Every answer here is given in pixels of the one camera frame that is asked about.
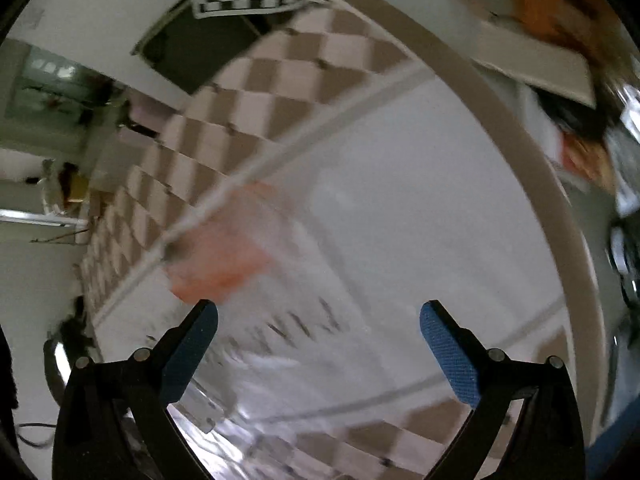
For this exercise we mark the blue cushion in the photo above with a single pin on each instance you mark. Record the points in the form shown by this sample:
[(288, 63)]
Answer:
[(607, 452)]

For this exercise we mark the flat cardboard piece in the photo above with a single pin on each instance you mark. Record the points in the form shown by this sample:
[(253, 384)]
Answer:
[(525, 60)]

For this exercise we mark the orange box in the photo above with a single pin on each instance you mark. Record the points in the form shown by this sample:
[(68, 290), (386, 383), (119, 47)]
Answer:
[(560, 5)]

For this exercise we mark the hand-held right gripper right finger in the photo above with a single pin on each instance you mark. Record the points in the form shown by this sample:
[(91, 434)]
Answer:
[(450, 360)]

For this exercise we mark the dark folding bed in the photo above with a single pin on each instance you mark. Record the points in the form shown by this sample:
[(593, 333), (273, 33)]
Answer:
[(200, 50)]

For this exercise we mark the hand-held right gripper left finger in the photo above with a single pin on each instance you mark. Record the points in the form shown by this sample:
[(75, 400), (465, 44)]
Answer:
[(192, 355)]

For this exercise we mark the clear plastic bag orange contents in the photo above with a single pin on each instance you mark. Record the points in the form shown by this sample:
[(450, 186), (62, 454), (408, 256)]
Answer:
[(220, 255)]

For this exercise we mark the orange snack packet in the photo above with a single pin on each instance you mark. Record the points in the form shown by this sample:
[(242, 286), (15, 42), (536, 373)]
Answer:
[(587, 160)]

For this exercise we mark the brown checkered tablecloth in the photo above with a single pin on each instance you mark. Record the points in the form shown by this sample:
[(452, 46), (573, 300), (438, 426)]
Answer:
[(400, 185)]

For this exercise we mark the pink suitcase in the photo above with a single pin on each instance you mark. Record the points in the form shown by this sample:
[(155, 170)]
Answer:
[(142, 135)]

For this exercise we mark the yellow box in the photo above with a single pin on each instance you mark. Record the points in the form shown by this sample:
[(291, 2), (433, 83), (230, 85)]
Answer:
[(75, 187)]

